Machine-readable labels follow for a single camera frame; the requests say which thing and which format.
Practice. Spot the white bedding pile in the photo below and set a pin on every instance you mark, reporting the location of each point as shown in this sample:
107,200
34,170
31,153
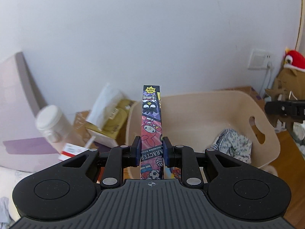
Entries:
9,179

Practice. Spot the brown plush toy red hat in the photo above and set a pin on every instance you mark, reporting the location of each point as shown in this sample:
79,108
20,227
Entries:
288,85

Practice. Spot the white thermos bottle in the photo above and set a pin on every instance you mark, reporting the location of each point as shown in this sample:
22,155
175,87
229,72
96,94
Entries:
54,126

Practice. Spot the beige plastic storage bin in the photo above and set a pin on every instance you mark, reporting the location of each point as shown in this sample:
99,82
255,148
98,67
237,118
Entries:
196,119

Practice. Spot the red milk carton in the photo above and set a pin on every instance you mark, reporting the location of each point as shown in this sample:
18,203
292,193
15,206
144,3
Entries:
71,150

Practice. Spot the purple white board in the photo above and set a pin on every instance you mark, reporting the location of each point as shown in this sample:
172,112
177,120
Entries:
23,148

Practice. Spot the blue cartoon tissue pack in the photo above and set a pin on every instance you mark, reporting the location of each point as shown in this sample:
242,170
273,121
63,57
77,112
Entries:
172,173

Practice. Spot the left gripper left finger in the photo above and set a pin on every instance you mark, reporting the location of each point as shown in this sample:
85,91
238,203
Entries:
116,160

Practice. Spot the white wall socket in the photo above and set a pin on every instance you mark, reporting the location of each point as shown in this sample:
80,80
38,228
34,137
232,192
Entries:
260,60

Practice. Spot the yellow tissue box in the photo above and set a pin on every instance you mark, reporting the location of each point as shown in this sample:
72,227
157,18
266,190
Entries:
107,120

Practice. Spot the long cartoon sticker box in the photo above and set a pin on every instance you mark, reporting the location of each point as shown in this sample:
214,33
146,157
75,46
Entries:
151,134

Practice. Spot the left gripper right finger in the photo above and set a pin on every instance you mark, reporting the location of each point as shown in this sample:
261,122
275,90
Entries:
184,158

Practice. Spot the blue floral cloth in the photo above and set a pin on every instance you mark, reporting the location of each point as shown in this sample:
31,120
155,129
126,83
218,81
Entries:
230,142

